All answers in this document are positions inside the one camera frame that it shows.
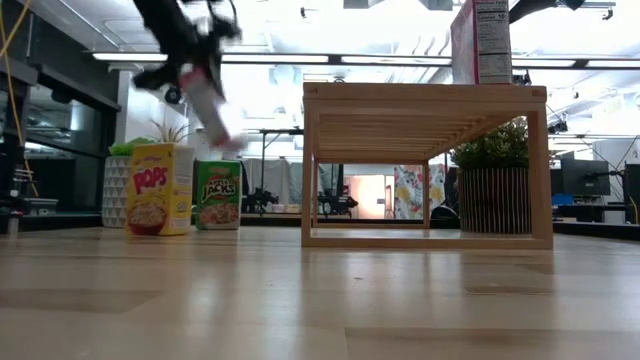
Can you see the green Apple Jacks cereal box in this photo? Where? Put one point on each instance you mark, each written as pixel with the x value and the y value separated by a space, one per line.
pixel 217 197

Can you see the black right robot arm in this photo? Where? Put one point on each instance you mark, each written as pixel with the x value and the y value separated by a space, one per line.
pixel 530 7

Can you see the long ceiling light strip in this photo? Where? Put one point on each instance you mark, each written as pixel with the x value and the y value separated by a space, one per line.
pixel 280 58

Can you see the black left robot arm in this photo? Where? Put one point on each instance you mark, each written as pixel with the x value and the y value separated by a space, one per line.
pixel 160 25

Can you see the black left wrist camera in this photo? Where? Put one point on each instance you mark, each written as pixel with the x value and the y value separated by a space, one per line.
pixel 220 29

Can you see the floral patterned cloth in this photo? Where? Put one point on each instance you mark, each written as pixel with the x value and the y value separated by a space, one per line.
pixel 410 192

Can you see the black dome security camera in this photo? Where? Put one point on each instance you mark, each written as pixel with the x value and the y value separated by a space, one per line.
pixel 173 94

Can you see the wooden slatted shelf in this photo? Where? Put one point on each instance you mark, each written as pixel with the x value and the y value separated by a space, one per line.
pixel 425 92

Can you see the small black background robot arm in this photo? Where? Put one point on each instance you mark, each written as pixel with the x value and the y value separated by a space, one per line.
pixel 257 200
pixel 337 202

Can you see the yellow Corn Pops cereal box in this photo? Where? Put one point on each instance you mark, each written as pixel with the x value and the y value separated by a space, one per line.
pixel 160 190

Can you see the grey draped cloth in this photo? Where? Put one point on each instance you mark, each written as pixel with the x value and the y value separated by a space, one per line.
pixel 275 180

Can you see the succulent in white triangle-pattern pot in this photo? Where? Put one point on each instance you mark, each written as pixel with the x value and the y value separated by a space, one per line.
pixel 114 190

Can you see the black computer monitor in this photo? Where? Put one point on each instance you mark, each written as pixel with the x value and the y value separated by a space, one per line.
pixel 631 192
pixel 585 177

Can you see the dark glass partition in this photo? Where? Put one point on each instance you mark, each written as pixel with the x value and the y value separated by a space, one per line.
pixel 55 175

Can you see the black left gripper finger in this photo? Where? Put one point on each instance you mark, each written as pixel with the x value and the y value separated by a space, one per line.
pixel 155 79
pixel 218 82

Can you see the black-framed background table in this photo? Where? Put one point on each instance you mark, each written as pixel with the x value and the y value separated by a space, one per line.
pixel 263 150

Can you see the leafy plant in striped pot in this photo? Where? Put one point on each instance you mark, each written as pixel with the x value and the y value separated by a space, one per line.
pixel 495 200

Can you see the small grey box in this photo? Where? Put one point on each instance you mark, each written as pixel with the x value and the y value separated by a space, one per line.
pixel 41 205

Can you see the small blue box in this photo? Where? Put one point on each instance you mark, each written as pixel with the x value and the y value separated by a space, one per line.
pixel 562 199

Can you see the red Froot Loops cereal box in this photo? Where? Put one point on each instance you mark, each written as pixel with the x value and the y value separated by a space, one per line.
pixel 492 50
pixel 212 115

